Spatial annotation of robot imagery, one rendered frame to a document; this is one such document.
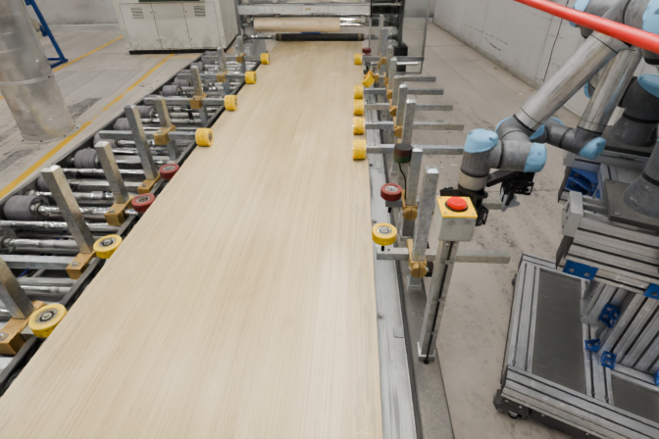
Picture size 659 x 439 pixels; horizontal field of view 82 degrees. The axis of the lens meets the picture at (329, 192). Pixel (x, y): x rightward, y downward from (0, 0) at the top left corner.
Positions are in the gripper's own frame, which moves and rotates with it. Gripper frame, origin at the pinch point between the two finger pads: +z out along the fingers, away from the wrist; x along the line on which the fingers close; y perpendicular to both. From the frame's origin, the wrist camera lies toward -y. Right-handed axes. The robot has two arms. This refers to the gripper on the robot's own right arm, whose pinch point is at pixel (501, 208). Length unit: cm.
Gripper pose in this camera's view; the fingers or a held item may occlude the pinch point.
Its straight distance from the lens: 159.4
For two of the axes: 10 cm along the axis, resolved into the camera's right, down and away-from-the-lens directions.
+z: 0.1, 8.3, 5.5
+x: 0.6, -5.5, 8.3
